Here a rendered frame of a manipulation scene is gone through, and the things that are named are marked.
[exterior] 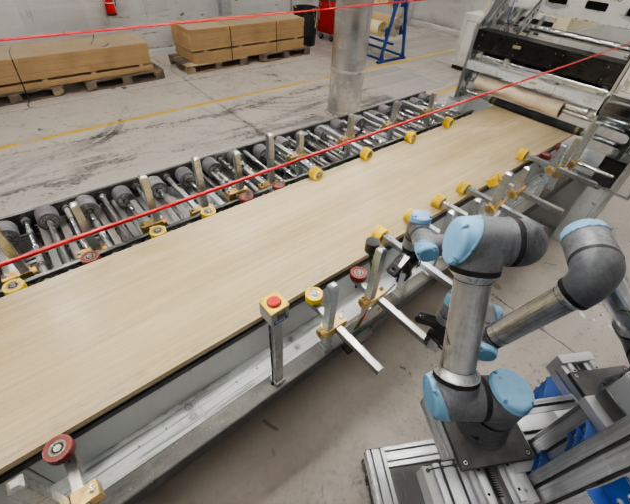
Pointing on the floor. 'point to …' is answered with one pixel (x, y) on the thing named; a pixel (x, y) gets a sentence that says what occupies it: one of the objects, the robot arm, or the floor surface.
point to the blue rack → (389, 35)
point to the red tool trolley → (326, 18)
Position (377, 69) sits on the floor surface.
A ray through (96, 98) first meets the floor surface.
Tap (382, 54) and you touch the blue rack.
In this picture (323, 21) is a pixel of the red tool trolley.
